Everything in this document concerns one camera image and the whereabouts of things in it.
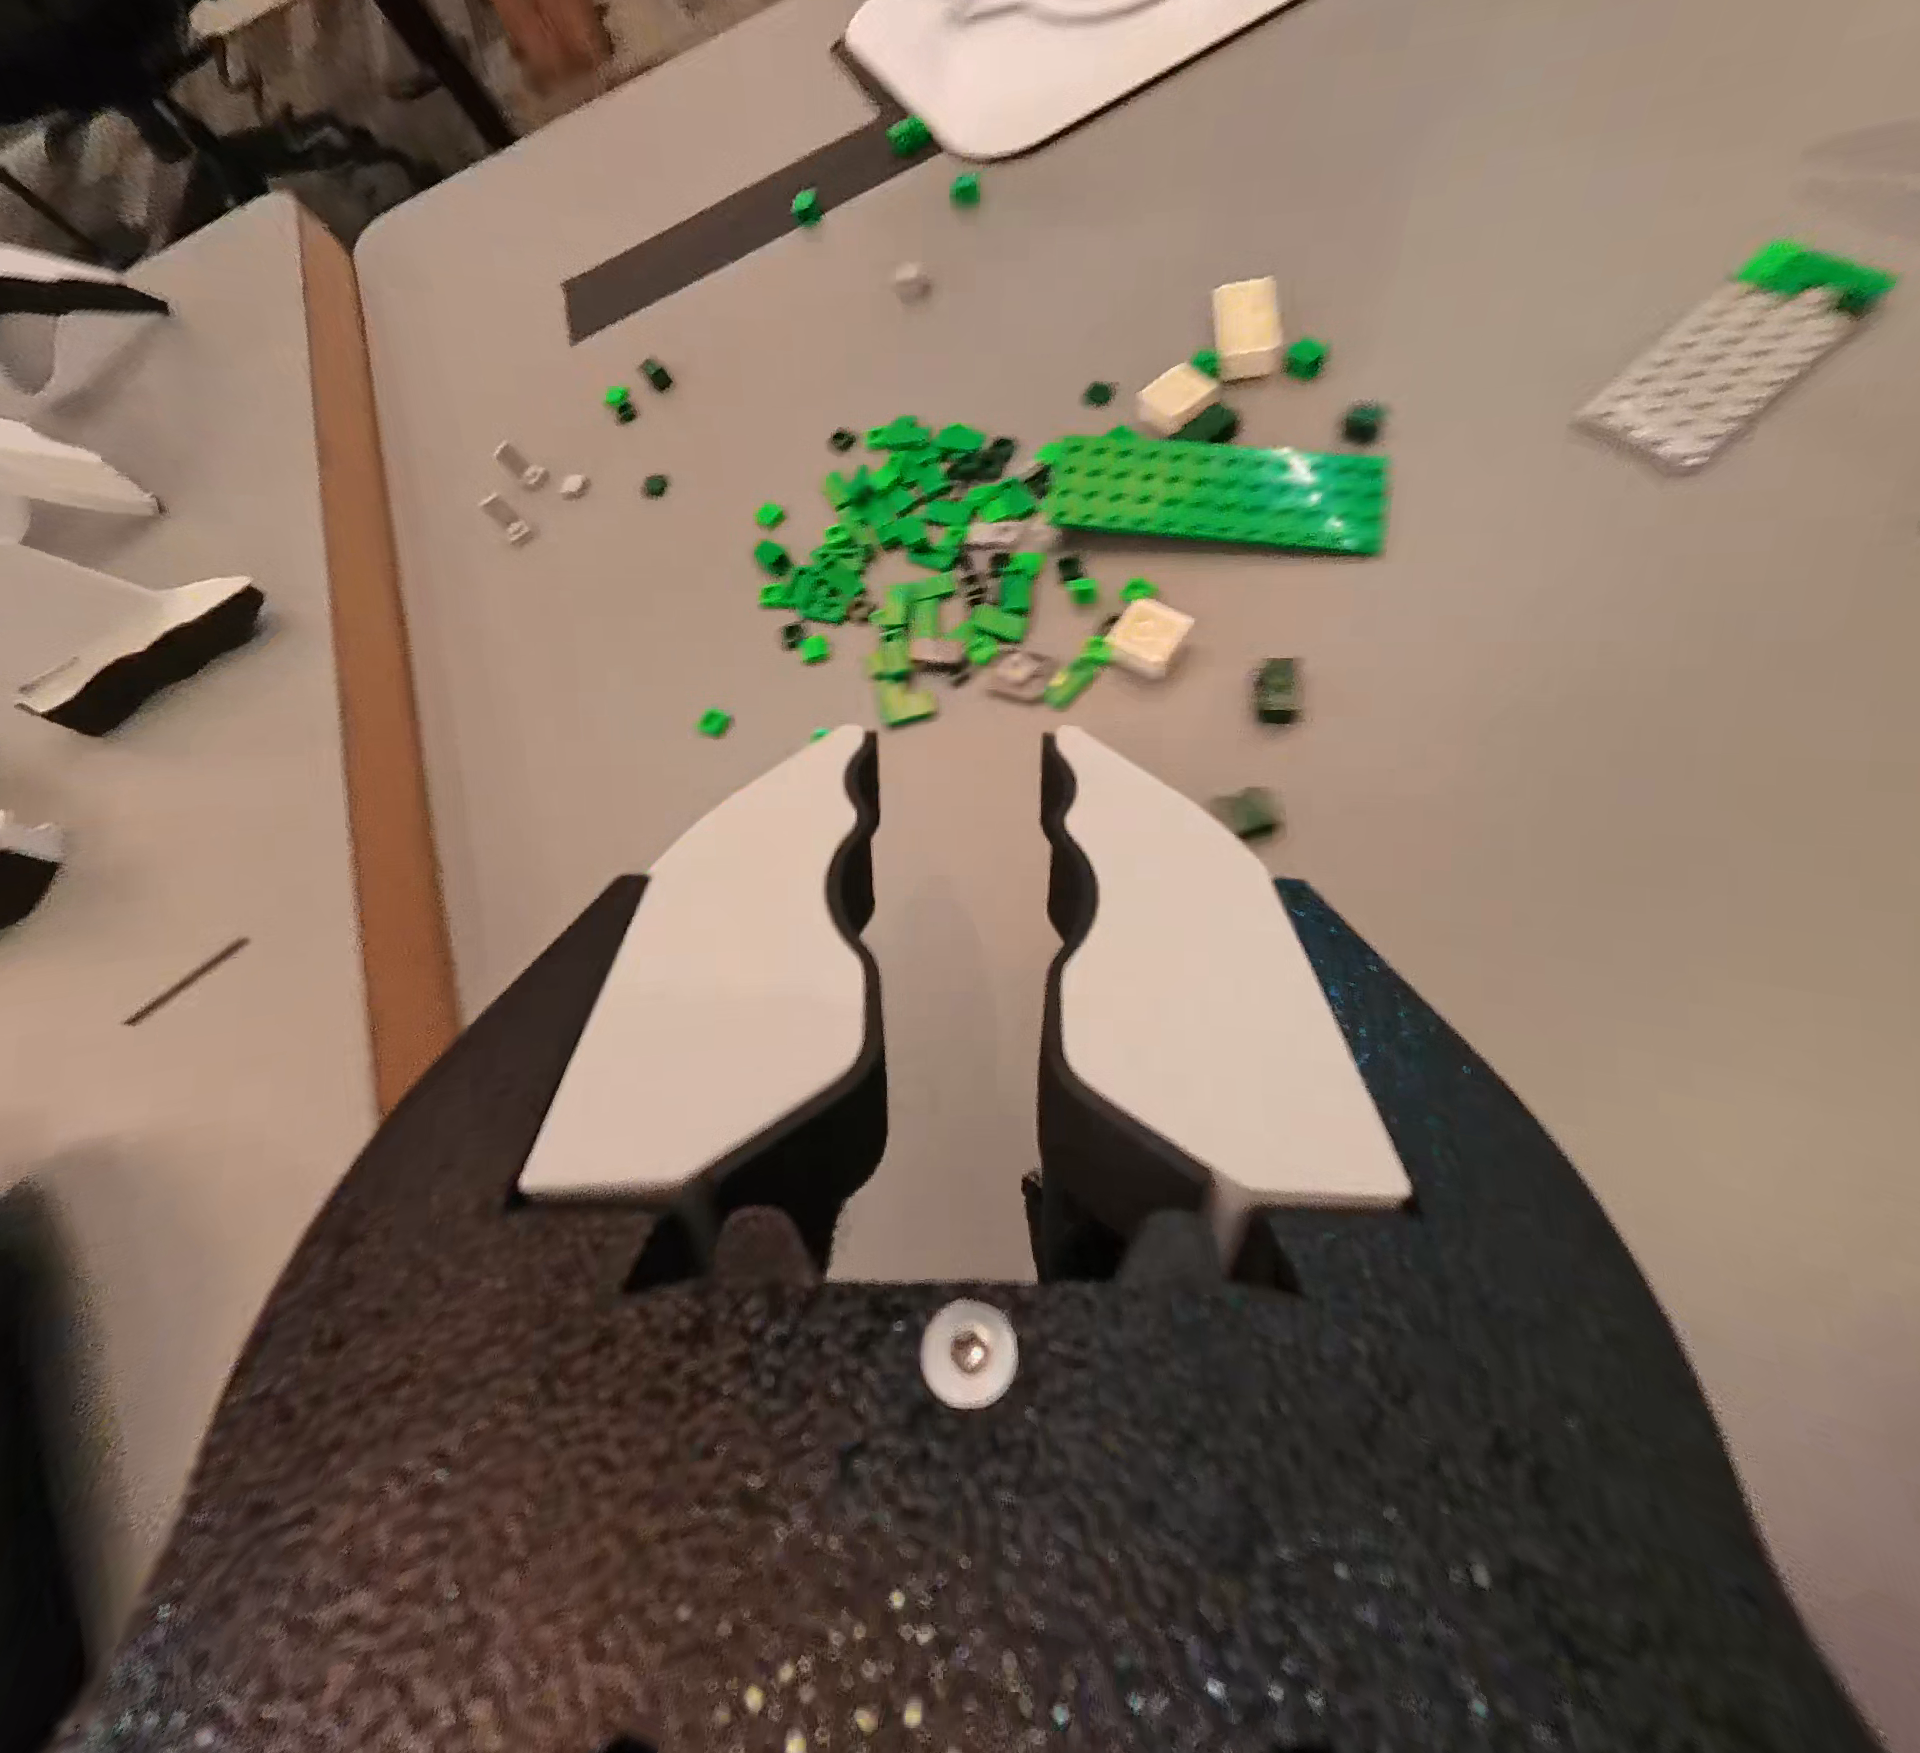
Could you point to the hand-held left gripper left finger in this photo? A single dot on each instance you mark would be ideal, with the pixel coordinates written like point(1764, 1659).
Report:
point(705, 1004)

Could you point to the white table with wooden edge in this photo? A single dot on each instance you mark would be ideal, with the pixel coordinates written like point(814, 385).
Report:
point(225, 853)

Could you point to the grey desk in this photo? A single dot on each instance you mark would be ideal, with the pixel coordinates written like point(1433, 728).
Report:
point(1574, 809)

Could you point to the cream brick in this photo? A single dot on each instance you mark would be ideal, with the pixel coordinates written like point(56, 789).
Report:
point(1249, 329)
point(1150, 635)
point(1179, 399)

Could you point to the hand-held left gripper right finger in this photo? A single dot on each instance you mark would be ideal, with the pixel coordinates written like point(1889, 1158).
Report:
point(1215, 1019)

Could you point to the grey studded building plate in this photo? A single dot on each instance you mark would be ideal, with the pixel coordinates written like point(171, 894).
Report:
point(1710, 373)

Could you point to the pile of small green bricks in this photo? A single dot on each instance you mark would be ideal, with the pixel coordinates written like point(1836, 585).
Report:
point(900, 539)

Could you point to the thin dark rod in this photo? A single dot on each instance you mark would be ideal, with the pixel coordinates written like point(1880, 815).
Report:
point(189, 982)

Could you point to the green studded building plate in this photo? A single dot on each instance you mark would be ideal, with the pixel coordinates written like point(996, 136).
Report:
point(1201, 493)

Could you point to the dark tape strip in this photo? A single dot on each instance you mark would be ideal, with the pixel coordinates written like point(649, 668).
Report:
point(674, 261)

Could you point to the row of white wedge parts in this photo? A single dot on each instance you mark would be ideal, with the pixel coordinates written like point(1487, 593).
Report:
point(151, 629)

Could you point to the small clear brick piece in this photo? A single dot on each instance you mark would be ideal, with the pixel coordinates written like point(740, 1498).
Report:
point(521, 464)
point(505, 516)

